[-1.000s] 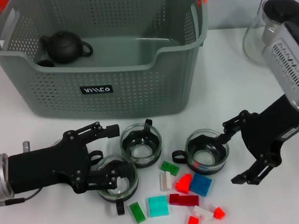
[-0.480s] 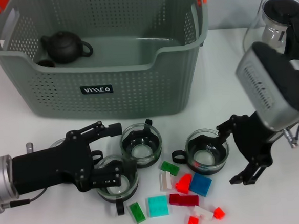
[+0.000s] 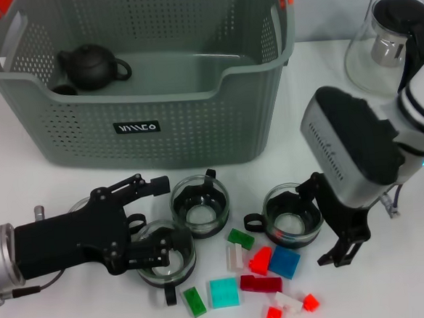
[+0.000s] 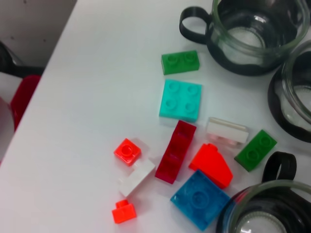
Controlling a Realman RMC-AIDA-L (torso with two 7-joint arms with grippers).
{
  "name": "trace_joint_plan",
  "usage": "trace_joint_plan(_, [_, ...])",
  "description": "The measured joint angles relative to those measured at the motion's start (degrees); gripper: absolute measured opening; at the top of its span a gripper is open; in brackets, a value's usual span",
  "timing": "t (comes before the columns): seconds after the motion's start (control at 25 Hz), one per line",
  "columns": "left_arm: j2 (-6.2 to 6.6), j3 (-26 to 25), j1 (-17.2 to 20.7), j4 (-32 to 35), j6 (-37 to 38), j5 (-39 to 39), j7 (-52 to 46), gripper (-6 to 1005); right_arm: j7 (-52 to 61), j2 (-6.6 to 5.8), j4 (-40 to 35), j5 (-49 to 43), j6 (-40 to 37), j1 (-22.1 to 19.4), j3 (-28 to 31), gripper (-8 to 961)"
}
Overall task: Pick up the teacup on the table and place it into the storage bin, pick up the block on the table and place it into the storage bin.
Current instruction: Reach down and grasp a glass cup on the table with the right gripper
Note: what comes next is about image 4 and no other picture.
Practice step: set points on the glass teacup black holder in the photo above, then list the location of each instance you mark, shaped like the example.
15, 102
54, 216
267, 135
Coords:
298, 97
245, 38
255, 218

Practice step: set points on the teal four-stud brick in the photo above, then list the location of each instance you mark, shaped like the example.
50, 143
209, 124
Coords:
181, 100

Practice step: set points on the dark red long brick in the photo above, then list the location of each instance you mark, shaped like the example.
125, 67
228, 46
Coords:
175, 153

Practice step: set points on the small orange brick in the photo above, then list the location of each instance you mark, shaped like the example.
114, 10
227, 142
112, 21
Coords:
127, 151
123, 213

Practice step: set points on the green two-stud brick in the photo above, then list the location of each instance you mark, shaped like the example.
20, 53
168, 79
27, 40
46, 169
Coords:
181, 62
255, 150

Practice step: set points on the white plastic brick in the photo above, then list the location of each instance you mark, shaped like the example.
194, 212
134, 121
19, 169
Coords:
227, 131
136, 179

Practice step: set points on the orange sloped brick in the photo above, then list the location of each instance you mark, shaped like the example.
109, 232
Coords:
211, 167

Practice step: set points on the blue square brick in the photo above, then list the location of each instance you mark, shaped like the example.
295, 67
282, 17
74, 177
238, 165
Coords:
199, 201

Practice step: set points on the red rounded plastic object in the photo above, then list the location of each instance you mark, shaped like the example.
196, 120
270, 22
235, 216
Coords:
25, 102

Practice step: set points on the black rounded object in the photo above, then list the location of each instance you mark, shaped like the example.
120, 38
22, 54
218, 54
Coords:
14, 65

